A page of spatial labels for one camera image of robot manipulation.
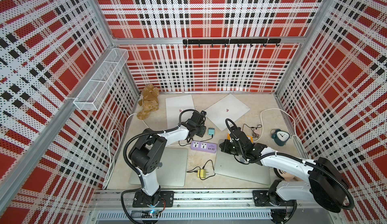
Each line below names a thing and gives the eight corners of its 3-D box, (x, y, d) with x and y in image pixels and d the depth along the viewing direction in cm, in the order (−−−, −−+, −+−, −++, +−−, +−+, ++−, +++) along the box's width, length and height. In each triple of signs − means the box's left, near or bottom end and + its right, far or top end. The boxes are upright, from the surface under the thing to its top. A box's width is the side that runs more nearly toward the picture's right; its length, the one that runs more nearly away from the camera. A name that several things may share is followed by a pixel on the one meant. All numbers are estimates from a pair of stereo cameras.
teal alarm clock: (273, 146, 94) (276, 142, 90) (269, 132, 100) (271, 128, 97) (289, 146, 94) (293, 142, 90) (284, 132, 100) (287, 128, 97)
